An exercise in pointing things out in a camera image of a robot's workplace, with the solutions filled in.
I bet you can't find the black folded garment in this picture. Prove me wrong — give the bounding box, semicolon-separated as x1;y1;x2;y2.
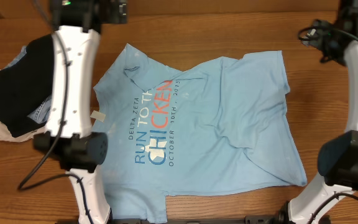
0;35;54;138

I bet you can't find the light blue printed t-shirt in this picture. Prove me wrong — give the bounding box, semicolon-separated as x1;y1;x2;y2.
93;45;307;223

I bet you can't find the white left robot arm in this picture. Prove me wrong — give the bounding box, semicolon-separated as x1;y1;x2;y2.
34;0;127;223

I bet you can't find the blue denim garment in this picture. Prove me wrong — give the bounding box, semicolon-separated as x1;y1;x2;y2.
4;46;52;124

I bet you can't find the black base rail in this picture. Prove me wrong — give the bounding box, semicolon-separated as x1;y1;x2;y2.
107;214;292;224

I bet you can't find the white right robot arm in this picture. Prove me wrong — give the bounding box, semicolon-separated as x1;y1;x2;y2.
244;0;358;224

